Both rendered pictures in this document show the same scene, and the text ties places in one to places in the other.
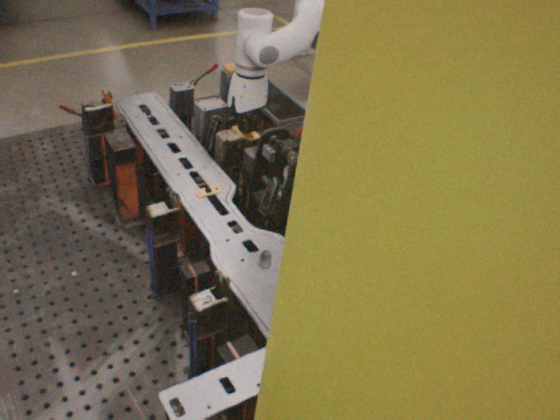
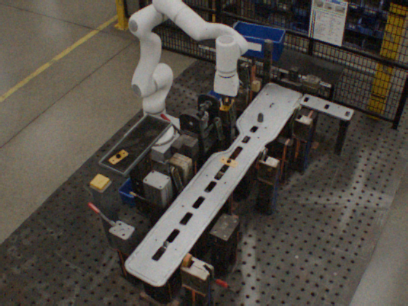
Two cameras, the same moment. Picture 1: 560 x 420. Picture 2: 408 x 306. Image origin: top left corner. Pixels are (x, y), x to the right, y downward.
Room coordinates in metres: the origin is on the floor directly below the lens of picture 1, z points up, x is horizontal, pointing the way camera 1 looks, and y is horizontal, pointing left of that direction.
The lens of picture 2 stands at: (1.85, 1.65, 2.57)
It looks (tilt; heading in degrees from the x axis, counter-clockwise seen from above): 44 degrees down; 251
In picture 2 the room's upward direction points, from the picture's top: 2 degrees counter-clockwise
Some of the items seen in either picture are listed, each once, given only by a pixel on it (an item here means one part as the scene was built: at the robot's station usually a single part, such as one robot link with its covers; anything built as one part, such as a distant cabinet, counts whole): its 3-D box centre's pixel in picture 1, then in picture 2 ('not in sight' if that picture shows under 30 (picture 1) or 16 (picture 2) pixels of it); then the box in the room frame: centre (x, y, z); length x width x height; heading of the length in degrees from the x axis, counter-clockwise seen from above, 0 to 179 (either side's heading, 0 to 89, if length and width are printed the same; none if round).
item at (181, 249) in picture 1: (195, 214); (221, 196); (1.28, 0.29, 0.84); 0.17 x 0.06 x 0.29; 128
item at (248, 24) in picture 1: (254, 37); (226, 52); (1.19, 0.14, 1.53); 0.09 x 0.08 x 0.13; 27
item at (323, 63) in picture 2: not in sight; (269, 55); (0.64, -0.48, 1.02); 0.90 x 0.22 x 0.03; 128
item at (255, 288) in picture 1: (203, 189); (228, 166); (1.23, 0.26, 1.00); 1.38 x 0.22 x 0.02; 38
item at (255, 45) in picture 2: not in sight; (257, 41); (0.69, -0.54, 1.10); 0.30 x 0.17 x 0.13; 138
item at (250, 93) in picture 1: (249, 88); (226, 81); (1.19, 0.14, 1.38); 0.10 x 0.07 x 0.11; 136
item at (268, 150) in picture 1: (279, 207); (201, 143); (1.27, 0.02, 0.94); 0.18 x 0.13 x 0.49; 38
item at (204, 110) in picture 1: (208, 151); (161, 210); (1.58, 0.31, 0.90); 0.13 x 0.10 x 0.41; 128
